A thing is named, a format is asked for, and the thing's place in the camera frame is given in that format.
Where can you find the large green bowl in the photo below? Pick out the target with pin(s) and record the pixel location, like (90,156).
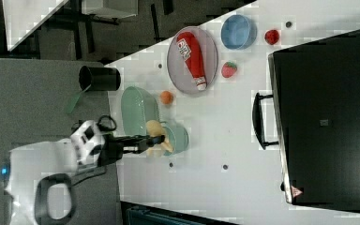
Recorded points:
(137,108)

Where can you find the black oven handle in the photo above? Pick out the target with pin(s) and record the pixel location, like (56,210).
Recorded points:
(257,120)

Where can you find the green mug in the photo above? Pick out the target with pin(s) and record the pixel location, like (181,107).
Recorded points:
(178,137)

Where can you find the red ketchup bottle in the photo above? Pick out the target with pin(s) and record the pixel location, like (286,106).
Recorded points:
(189,48)

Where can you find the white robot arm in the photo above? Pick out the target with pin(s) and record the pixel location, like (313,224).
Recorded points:
(39,175)

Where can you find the red strawberry toy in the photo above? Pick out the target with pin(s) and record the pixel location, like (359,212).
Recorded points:
(228,69)

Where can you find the red round fruit toy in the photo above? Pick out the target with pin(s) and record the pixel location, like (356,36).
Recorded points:
(272,36)

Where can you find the blue bowl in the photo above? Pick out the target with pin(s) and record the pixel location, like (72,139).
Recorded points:
(238,32)

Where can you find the peeled yellow banana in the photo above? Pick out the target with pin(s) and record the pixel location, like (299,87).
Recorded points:
(156,130)

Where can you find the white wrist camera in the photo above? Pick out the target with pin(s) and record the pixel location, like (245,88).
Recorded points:
(88,142)

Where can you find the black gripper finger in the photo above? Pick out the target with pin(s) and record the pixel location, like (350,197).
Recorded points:
(148,141)

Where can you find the grey oval plate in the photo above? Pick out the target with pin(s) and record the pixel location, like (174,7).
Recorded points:
(177,68)

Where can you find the small orange fruit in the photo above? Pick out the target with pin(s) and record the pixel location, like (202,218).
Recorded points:
(166,97)

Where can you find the black cylinder upper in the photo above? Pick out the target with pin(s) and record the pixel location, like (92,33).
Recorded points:
(99,78)

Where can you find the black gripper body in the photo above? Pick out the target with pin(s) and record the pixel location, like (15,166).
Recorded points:
(114,148)

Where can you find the white table corner background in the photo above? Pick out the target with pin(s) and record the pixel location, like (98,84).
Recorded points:
(23,17)

